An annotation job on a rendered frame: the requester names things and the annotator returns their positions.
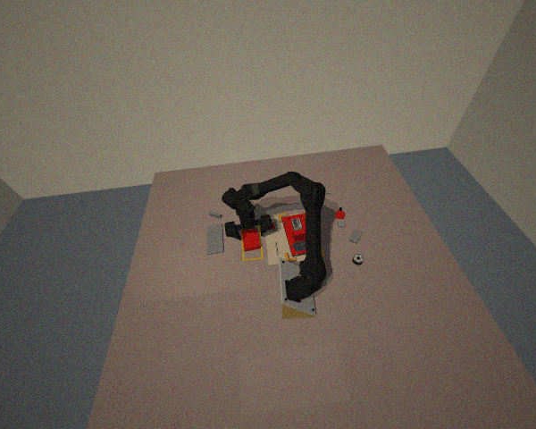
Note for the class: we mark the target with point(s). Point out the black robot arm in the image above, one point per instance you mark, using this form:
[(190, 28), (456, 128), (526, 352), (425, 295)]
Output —
[(312, 194)]

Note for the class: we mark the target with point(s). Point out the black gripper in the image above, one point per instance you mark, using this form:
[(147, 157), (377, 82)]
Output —
[(232, 230)]

